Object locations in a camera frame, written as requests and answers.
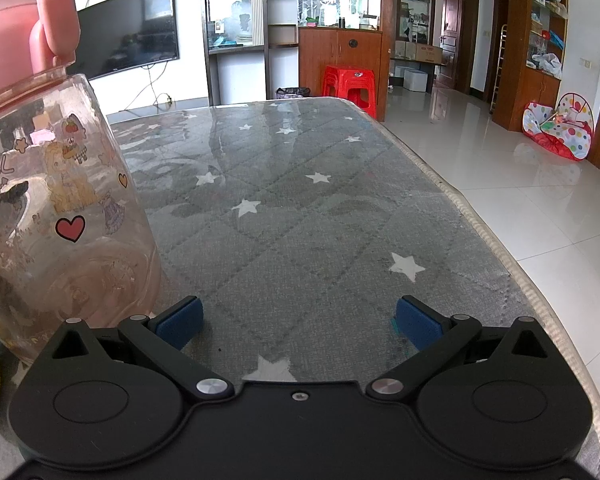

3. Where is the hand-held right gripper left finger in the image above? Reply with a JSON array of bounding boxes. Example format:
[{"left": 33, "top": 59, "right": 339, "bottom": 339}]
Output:
[{"left": 50, "top": 296, "right": 235, "bottom": 403}]

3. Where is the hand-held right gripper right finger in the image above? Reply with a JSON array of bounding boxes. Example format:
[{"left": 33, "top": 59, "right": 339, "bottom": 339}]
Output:
[{"left": 365, "top": 296, "right": 548, "bottom": 403}]

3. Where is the transparent pink sticker bottle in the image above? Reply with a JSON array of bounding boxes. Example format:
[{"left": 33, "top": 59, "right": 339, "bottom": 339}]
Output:
[{"left": 0, "top": 72, "right": 164, "bottom": 366}]

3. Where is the grey star-printed table mat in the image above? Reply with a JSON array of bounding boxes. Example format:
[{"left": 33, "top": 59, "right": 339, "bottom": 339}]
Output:
[{"left": 105, "top": 96, "right": 600, "bottom": 480}]

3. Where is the polka dot play tent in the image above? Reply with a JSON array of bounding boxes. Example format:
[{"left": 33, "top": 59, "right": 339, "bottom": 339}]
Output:
[{"left": 522, "top": 92, "right": 595, "bottom": 162}]

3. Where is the white storage box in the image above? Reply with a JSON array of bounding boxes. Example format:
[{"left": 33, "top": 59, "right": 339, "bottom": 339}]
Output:
[{"left": 403, "top": 68, "right": 429, "bottom": 93}]

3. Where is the red plastic stool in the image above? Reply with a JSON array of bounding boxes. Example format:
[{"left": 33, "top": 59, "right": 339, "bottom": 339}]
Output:
[{"left": 322, "top": 65, "right": 379, "bottom": 121}]

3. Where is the wooden shelf unit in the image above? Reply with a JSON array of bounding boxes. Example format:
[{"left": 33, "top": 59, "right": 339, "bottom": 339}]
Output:
[{"left": 492, "top": 0, "right": 570, "bottom": 134}]

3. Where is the metal rack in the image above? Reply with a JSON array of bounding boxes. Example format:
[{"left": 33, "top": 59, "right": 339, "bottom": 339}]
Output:
[{"left": 490, "top": 23, "right": 510, "bottom": 114}]

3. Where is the large cardboard box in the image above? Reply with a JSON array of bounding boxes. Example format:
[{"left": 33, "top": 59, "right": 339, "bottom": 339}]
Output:
[{"left": 405, "top": 42, "right": 444, "bottom": 65}]

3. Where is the wooden cabinet with glass shelves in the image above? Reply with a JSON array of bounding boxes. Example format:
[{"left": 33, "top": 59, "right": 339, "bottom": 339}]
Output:
[{"left": 297, "top": 0, "right": 396, "bottom": 112}]

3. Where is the wooden door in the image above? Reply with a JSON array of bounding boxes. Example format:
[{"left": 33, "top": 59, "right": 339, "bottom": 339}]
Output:
[{"left": 441, "top": 0, "right": 462, "bottom": 92}]

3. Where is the white plastic bag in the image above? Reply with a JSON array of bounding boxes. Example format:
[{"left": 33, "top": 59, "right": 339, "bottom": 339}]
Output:
[{"left": 532, "top": 52, "right": 564, "bottom": 79}]

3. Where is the black flat television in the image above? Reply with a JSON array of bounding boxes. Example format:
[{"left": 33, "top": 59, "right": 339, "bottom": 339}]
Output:
[{"left": 76, "top": 0, "right": 181, "bottom": 81}]

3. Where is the tall glass display cabinet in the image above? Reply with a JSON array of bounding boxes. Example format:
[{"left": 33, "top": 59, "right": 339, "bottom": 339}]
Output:
[{"left": 200, "top": 0, "right": 301, "bottom": 107}]

